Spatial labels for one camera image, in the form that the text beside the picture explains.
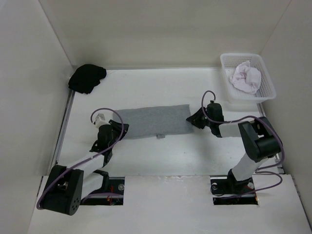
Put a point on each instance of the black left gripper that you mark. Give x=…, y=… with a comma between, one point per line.
x=118, y=127

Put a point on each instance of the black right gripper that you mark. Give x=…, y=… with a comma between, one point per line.
x=195, y=119

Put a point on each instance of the grey tank top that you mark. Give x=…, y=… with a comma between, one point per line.
x=156, y=121

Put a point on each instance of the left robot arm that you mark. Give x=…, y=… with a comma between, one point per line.
x=85, y=182

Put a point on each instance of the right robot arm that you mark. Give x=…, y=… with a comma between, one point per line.
x=260, y=142

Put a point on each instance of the pink crumpled tank top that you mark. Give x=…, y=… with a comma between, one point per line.
x=246, y=78

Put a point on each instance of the black folded tank top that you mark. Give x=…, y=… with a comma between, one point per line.
x=86, y=78

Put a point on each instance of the white plastic basket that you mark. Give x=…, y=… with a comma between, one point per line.
x=229, y=62

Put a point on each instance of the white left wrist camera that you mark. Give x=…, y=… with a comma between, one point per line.
x=100, y=120

